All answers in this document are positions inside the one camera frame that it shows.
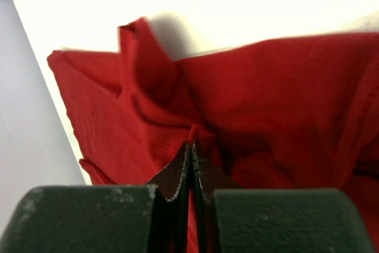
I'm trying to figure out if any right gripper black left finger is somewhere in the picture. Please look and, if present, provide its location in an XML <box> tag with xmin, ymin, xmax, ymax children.
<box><xmin>1</xmin><ymin>143</ymin><xmax>190</xmax><ymax>252</ymax></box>

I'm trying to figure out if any red t-shirt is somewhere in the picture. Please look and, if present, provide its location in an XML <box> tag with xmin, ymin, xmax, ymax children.
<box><xmin>47</xmin><ymin>18</ymin><xmax>378</xmax><ymax>244</ymax></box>

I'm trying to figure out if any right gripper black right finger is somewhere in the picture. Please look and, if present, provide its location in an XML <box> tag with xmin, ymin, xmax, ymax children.
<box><xmin>192</xmin><ymin>143</ymin><xmax>375</xmax><ymax>252</ymax></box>

